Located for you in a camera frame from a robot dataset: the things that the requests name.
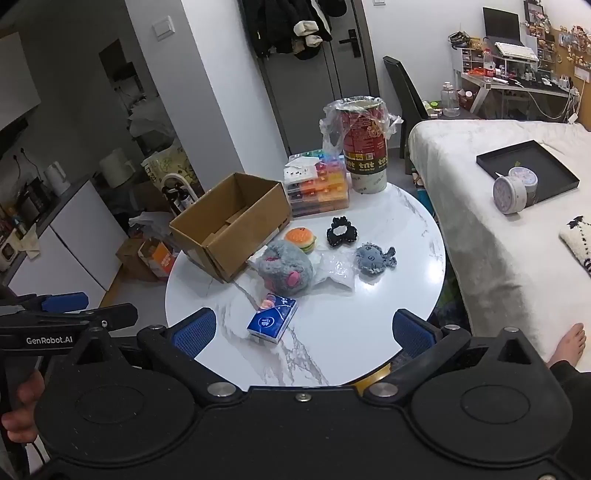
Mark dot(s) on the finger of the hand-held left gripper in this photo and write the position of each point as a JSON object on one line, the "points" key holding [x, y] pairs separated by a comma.
{"points": [[64, 302], [115, 315]]}

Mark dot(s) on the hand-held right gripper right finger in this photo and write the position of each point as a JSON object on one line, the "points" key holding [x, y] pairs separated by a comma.
{"points": [[413, 333]]}

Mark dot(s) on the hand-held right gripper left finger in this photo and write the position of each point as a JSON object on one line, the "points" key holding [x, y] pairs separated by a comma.
{"points": [[194, 331]]}

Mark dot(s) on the blue tissue pack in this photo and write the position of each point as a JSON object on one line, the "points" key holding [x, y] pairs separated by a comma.
{"points": [[270, 318]]}

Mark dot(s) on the small gray plush toy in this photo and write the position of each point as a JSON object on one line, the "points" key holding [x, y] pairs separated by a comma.
{"points": [[371, 259]]}

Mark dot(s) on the brown cardboard box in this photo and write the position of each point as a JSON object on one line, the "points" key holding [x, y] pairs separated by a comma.
{"points": [[249, 249]]}

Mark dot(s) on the clear plastic bag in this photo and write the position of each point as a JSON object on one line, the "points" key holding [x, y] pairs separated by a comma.
{"points": [[334, 272]]}

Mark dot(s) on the gray mouse plush toy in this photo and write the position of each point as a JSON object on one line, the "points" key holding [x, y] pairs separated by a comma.
{"points": [[281, 270]]}

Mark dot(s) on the person's left hand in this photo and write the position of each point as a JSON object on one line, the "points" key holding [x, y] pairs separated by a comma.
{"points": [[23, 415]]}

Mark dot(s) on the small brown cardboard carton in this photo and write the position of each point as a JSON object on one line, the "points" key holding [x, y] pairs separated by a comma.
{"points": [[129, 261]]}

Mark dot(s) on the orange white carton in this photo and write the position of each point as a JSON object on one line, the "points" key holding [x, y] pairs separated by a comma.
{"points": [[159, 258]]}

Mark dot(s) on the white base cabinet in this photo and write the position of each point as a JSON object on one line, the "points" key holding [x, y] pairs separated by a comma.
{"points": [[74, 230]]}

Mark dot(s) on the white plastic bag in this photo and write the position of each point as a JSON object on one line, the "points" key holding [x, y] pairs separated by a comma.
{"points": [[147, 224]]}

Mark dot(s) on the bed with white blanket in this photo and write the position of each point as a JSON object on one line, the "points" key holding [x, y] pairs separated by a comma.
{"points": [[489, 258]]}

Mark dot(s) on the black candy-shaped plush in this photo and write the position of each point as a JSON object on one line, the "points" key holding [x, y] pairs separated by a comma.
{"points": [[351, 235]]}

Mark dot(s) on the white electric kettle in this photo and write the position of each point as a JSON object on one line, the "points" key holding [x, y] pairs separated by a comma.
{"points": [[57, 180]]}

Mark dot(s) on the dark pump bottle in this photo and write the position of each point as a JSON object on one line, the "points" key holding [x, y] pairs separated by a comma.
{"points": [[186, 198], [173, 201]]}

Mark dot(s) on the hamburger plush toy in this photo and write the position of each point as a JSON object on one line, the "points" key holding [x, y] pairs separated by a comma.
{"points": [[300, 239]]}

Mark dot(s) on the white cylindrical appliance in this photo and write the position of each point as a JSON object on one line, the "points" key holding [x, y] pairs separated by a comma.
{"points": [[116, 167]]}

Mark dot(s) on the orange bead storage box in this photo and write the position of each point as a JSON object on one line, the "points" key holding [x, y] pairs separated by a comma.
{"points": [[323, 188], [323, 206]]}

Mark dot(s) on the yellow printed bag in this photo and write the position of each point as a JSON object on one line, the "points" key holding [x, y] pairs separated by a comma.
{"points": [[171, 159]]}

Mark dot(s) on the white round tin lid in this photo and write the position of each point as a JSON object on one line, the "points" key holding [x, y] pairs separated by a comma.
{"points": [[508, 196]]}

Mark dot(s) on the red cylindrical trash can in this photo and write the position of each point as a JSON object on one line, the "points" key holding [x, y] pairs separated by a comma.
{"points": [[364, 157]]}

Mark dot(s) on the white knitted cloth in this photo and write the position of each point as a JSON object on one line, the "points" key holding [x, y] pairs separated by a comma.
{"points": [[577, 244]]}

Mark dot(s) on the rainbow bead storage box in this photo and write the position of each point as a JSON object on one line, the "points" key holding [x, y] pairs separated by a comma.
{"points": [[330, 166]]}

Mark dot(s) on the white round tin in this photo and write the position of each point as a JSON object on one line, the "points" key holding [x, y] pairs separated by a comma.
{"points": [[526, 180]]}

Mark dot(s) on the white bead packet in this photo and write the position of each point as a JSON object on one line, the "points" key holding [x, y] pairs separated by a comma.
{"points": [[300, 170]]}

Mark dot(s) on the black rectangular tray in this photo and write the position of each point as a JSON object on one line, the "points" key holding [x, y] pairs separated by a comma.
{"points": [[549, 166]]}

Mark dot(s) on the clear plastic bin liner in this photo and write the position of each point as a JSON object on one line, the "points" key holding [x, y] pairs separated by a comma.
{"points": [[330, 124]]}

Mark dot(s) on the clear glass bottle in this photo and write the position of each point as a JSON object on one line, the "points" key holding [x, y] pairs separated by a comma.
{"points": [[450, 101]]}

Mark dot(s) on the black chair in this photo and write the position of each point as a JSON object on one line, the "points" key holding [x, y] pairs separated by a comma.
{"points": [[406, 92]]}

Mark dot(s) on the gray door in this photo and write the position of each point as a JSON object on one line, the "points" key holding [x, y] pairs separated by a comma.
{"points": [[300, 101]]}

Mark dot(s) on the white desk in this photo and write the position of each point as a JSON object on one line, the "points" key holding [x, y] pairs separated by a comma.
{"points": [[517, 88]]}

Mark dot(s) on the red label water bottle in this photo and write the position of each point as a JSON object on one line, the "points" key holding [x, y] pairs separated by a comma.
{"points": [[488, 67]]}

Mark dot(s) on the white desktop drawer organizer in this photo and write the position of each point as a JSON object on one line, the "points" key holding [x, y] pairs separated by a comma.
{"points": [[468, 57]]}

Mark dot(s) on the white keyboard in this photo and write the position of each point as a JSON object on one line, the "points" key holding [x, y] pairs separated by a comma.
{"points": [[516, 50]]}

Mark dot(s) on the black hanging coat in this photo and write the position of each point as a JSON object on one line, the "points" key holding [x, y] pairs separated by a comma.
{"points": [[277, 23]]}

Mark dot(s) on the black laptop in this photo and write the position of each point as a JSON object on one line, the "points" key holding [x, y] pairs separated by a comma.
{"points": [[503, 23]]}

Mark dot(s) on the cork pin board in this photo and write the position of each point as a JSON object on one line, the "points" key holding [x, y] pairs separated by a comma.
{"points": [[570, 50]]}

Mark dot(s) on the white wall cabinet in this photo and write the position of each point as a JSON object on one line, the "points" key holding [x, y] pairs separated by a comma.
{"points": [[16, 78]]}

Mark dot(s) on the white light switch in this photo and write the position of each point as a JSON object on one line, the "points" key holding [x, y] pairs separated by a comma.
{"points": [[163, 27]]}

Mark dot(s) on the picture frame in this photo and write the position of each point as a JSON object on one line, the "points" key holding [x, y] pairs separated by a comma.
{"points": [[534, 11]]}

